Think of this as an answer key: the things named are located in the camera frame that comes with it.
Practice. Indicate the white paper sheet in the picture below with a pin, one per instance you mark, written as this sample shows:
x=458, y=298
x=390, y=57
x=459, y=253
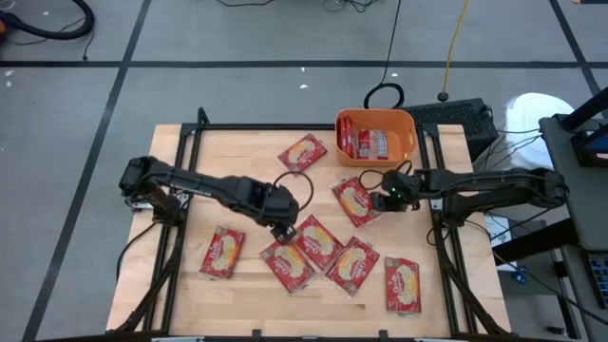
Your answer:
x=499, y=235

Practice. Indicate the black desk leg frame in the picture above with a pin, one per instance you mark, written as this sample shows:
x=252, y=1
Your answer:
x=532, y=244

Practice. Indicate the orange plastic basket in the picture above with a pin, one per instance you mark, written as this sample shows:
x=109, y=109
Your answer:
x=396, y=123

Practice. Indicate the black perforated computer case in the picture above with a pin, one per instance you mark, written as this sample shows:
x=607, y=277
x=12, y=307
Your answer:
x=456, y=114

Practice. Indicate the black device with blue screen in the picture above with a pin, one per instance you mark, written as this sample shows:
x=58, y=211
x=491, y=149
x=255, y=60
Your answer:
x=584, y=147

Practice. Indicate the small blue tag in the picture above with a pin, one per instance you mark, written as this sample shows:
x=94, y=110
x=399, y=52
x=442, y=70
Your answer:
x=520, y=275

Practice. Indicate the black aluminium table frame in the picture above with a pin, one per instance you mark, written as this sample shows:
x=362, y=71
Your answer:
x=266, y=127

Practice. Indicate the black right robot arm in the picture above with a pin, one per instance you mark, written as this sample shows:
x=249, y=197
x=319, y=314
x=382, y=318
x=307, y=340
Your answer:
x=484, y=183

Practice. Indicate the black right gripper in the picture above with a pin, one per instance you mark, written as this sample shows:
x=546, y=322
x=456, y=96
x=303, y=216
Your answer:
x=399, y=190

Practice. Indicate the black slanted pole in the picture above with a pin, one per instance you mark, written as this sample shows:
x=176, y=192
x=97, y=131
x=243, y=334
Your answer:
x=589, y=107

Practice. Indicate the dark keyboard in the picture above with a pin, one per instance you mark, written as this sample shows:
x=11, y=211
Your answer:
x=601, y=280

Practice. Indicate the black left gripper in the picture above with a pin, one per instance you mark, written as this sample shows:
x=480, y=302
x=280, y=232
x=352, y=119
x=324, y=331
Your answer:
x=271, y=216

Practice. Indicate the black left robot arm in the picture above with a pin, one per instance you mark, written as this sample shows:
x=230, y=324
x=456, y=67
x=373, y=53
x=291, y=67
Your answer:
x=199, y=183

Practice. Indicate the white round object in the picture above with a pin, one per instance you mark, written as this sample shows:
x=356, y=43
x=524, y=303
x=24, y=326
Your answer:
x=537, y=114

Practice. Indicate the grey cart top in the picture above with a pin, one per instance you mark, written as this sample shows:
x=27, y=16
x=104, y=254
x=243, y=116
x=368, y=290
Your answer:
x=584, y=199

